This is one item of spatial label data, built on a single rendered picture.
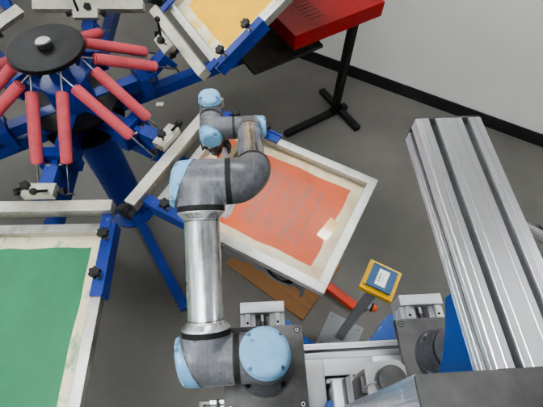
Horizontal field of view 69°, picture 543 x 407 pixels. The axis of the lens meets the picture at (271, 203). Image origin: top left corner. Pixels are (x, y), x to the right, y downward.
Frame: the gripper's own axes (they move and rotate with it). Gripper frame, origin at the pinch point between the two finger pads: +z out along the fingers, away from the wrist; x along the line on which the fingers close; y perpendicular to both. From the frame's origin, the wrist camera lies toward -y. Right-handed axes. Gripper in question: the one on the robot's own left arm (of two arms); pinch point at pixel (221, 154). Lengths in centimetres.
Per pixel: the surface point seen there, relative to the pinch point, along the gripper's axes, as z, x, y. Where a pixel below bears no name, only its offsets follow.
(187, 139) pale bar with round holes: 8.0, -21.2, -5.1
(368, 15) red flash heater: 8, 19, -128
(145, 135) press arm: 8.0, -39.3, 2.0
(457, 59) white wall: 66, 78, -198
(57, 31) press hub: -19, -86, -11
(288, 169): 16.5, 23.4, -17.4
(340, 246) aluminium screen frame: 12, 59, 9
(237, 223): 16.0, 16.9, 17.6
